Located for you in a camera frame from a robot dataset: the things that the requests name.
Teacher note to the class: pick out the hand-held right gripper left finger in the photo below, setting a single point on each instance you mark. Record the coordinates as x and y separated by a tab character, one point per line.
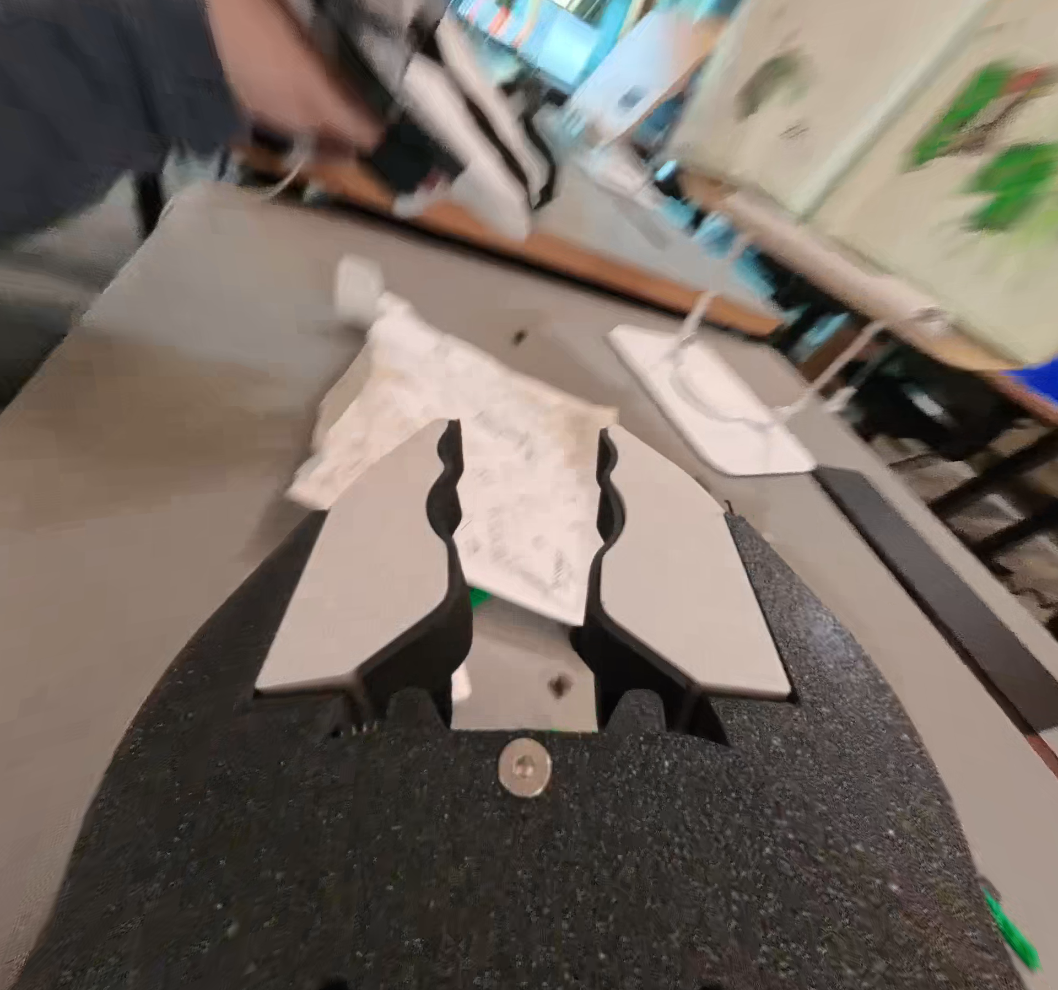
364	576

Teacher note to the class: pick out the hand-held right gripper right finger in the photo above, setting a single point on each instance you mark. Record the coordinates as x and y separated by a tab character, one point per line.
686	593

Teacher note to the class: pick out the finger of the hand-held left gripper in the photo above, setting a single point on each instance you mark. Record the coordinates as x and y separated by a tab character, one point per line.
504	122
463	163

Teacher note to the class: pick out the white paper bag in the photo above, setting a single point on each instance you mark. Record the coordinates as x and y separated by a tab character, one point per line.
512	444

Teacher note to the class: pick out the person's left forearm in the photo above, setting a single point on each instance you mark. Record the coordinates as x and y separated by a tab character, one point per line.
99	72

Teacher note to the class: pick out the grey desk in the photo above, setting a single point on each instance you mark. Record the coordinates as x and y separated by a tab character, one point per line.
165	444

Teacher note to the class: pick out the person's left hand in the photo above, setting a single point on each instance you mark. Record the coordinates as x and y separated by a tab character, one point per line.
281	64

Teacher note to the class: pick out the wooden table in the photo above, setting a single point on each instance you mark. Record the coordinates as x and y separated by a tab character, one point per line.
578	258

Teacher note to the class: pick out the white book stand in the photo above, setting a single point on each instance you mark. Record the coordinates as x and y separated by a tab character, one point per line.
711	403

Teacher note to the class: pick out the brick instruction booklet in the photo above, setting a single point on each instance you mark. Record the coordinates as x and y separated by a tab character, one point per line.
876	130

